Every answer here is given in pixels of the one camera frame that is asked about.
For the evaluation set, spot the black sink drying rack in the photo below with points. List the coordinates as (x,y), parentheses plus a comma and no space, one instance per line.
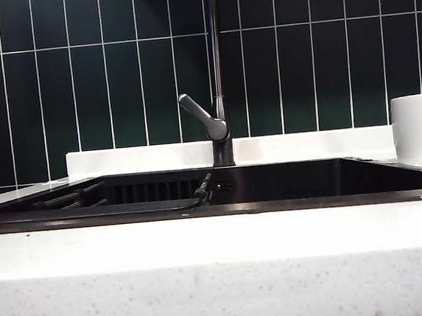
(90,211)

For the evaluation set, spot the black kitchen sink basin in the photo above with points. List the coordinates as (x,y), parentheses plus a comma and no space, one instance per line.
(309,182)

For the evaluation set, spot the white Starbucks logo mug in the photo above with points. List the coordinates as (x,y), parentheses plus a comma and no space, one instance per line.
(412,129)

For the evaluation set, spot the dark metal faucet spout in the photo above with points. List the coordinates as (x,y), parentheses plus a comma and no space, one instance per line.
(218,54)

